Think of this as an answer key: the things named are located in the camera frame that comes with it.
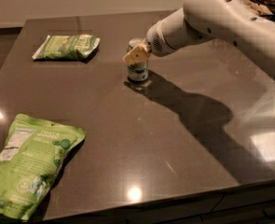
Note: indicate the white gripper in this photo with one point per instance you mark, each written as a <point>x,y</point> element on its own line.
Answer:
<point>156,43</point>

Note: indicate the green white 7up can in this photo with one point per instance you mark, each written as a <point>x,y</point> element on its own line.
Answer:
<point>137,72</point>

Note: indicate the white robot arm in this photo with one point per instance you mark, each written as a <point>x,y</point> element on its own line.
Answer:
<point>199,21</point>

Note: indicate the small green chip bag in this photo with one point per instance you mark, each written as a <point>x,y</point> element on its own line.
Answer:
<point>67,47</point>

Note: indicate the large green snack pouch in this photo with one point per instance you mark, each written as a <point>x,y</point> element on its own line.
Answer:
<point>30,162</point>

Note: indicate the dark cabinet drawer front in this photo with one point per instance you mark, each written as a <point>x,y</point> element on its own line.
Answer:
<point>250,205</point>

